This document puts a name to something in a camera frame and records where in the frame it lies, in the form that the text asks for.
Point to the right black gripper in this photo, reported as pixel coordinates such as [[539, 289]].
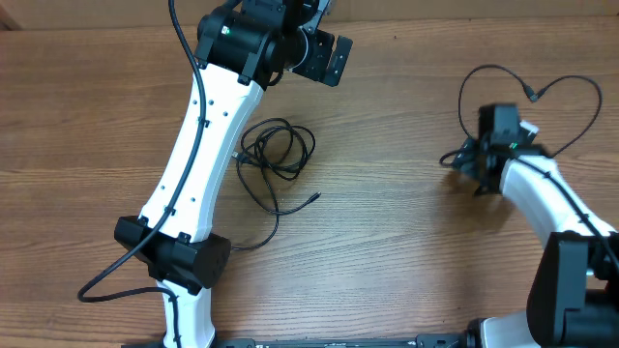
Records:
[[468, 168]]

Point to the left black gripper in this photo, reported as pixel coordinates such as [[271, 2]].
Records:
[[314, 68]]

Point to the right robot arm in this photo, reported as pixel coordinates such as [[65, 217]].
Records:
[[573, 301]]

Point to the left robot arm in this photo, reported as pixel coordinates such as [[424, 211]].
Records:
[[243, 47]]

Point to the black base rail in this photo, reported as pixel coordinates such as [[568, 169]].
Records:
[[424, 340]]

